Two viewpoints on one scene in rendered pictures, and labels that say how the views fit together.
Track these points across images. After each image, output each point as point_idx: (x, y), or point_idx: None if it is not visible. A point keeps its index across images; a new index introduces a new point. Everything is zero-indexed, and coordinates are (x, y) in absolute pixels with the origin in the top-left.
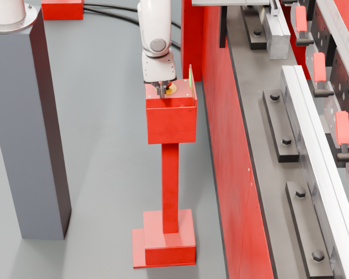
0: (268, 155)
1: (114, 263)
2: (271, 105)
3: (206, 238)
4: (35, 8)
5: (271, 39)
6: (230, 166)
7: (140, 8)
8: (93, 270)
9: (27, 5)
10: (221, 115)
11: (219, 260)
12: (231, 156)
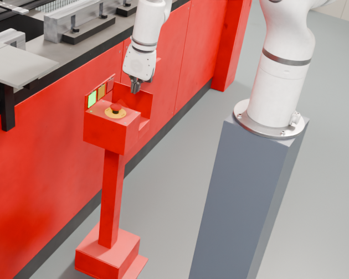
0: (116, 27)
1: (160, 272)
2: (83, 30)
3: (70, 253)
4: (231, 119)
5: (25, 37)
6: (74, 143)
7: (164, 1)
8: (181, 274)
9: (241, 120)
10: (20, 192)
11: (77, 233)
12: (75, 130)
